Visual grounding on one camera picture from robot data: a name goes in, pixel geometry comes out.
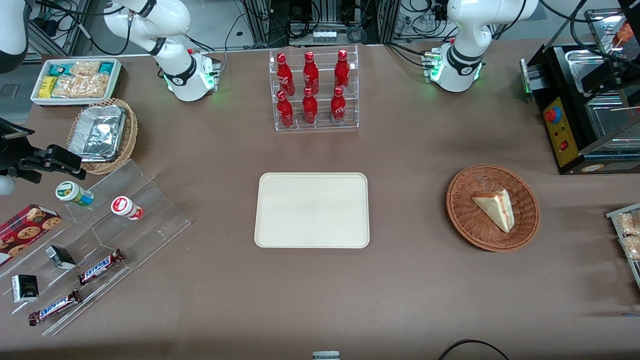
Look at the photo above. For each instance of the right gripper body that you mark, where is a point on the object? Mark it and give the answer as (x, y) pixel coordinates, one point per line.
(11, 152)

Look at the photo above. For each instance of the triangular sandwich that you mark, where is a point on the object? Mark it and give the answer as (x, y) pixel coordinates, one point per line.
(497, 209)

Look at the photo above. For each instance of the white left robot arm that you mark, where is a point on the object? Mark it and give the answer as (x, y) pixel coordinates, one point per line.
(462, 65)

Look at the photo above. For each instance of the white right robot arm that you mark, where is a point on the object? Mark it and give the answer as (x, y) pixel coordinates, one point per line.
(176, 75)

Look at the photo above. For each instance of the light wicker basket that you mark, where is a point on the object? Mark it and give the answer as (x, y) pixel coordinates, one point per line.
(130, 137)

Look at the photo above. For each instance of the metal tray with snacks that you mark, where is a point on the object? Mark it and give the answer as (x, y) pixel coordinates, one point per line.
(615, 214)

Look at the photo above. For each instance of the round brown wicker basket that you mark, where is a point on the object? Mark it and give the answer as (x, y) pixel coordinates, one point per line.
(467, 220)

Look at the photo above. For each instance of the beige plastic serving tray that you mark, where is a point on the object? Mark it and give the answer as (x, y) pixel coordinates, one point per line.
(312, 210)

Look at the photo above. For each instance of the green lid yogurt cup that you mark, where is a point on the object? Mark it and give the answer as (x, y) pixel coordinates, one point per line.
(74, 194)

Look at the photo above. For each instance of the aluminium foil container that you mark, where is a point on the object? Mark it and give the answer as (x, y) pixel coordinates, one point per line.
(97, 134)

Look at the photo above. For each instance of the black food warmer machine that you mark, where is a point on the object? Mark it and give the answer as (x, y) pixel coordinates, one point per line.
(562, 135)

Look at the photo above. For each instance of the red lid yogurt cup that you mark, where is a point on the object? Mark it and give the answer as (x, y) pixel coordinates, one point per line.
(126, 208)

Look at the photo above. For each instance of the red tartan cookie box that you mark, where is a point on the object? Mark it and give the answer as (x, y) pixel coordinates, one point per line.
(27, 231)

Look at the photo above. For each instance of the clear bag of crackers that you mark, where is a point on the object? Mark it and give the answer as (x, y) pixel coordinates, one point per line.
(80, 86)
(85, 68)

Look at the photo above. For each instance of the yellow snack packet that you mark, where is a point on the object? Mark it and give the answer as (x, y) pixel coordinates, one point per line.
(47, 87)

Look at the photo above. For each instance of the small black box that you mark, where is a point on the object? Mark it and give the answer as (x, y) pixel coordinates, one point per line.
(61, 257)
(25, 288)

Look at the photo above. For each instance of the teal snack packet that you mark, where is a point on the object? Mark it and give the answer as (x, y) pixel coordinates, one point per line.
(106, 68)
(61, 69)

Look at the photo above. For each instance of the clear acrylic tiered stand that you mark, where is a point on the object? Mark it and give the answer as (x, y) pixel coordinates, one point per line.
(150, 225)

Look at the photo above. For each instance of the snickers chocolate bar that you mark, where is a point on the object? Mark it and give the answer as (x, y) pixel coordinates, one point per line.
(54, 308)
(100, 267)

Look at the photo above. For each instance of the white snack bin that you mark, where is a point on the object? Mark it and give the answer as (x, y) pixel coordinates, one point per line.
(117, 75)

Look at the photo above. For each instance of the clear bag of pastry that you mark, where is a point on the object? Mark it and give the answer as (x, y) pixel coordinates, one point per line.
(632, 247)
(630, 223)

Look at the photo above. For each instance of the red cola bottle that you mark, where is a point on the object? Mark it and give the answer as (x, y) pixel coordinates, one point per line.
(338, 106)
(285, 111)
(285, 75)
(342, 70)
(310, 74)
(309, 107)

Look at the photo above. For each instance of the blue pen tip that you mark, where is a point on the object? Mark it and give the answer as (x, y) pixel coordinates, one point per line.
(632, 315)

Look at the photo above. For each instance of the clear acrylic bottle rack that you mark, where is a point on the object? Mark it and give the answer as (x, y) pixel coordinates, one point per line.
(320, 127)

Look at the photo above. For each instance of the white power strip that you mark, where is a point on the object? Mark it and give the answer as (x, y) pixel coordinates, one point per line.
(325, 36)

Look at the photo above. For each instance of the grey device at edge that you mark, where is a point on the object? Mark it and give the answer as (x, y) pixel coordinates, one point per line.
(326, 356)

